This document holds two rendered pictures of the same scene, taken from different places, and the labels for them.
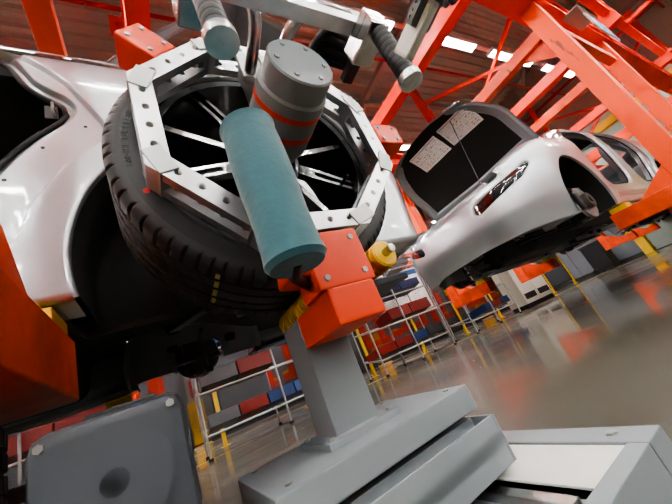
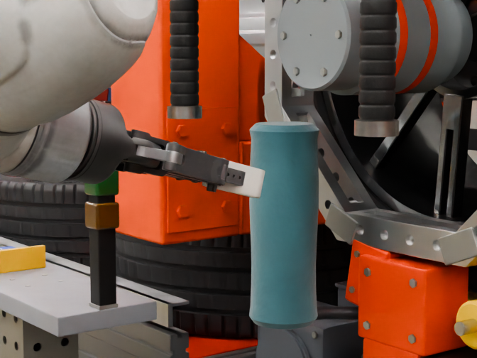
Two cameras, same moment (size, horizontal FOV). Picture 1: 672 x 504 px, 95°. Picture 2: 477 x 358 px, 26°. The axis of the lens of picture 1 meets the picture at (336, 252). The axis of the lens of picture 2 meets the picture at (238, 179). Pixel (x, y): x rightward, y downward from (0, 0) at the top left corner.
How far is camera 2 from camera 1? 1.39 m
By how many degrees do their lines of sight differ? 90
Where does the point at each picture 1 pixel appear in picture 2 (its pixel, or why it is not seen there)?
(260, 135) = not seen: hidden behind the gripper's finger
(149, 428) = (297, 346)
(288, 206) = (256, 273)
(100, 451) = (275, 342)
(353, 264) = (402, 324)
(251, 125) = (253, 158)
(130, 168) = not seen: hidden behind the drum
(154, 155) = (269, 106)
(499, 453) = not seen: outside the picture
